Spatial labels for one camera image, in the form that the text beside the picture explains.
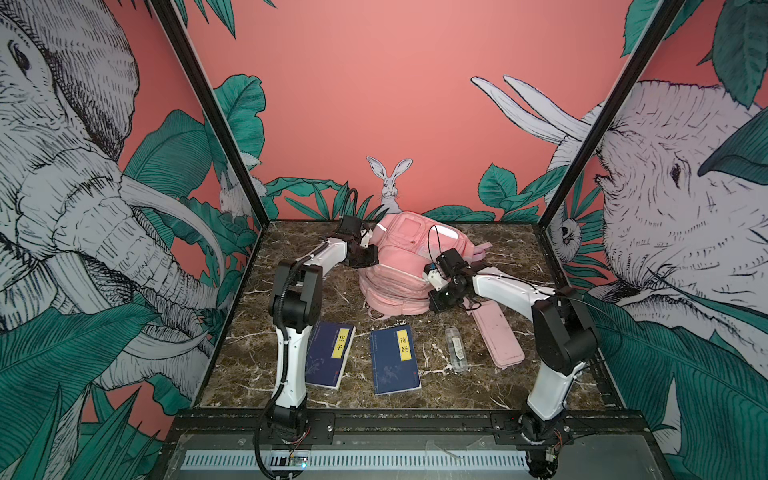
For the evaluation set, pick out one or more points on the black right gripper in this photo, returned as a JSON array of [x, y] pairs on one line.
[[438, 305]]

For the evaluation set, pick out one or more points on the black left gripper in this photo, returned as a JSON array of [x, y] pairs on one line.
[[372, 258]]

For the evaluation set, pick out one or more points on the pink student backpack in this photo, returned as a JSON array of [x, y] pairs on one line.
[[408, 243]]

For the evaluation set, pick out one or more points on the dark blue book yellow label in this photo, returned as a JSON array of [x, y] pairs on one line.
[[394, 363]]

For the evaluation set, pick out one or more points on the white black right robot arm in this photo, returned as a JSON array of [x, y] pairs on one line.
[[564, 331]]

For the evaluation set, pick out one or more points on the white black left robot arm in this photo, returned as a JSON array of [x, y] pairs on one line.
[[295, 308]]

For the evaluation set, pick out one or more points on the dark blue book left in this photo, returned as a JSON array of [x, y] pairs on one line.
[[328, 353]]

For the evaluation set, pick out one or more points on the pink pencil case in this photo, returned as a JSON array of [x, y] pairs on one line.
[[499, 338]]

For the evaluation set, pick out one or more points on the clear plastic small case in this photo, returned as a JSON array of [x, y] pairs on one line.
[[457, 353]]

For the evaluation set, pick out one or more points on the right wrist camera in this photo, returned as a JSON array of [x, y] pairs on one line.
[[445, 267]]

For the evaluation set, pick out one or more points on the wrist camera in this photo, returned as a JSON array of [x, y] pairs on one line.
[[349, 229], [445, 267]]

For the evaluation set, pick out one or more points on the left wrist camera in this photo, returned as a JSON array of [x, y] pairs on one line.
[[349, 229]]

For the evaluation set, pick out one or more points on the black front mounting rail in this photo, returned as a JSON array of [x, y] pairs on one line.
[[324, 426]]

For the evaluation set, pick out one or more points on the white perforated cable tray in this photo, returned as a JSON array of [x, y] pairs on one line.
[[357, 460]]

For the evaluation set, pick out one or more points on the black left corner frame post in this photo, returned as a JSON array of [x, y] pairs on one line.
[[171, 23]]

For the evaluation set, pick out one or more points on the black corner frame post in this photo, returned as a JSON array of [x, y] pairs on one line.
[[171, 23], [658, 25]]

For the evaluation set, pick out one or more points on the black right corner frame post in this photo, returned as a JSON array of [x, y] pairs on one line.
[[658, 25]]

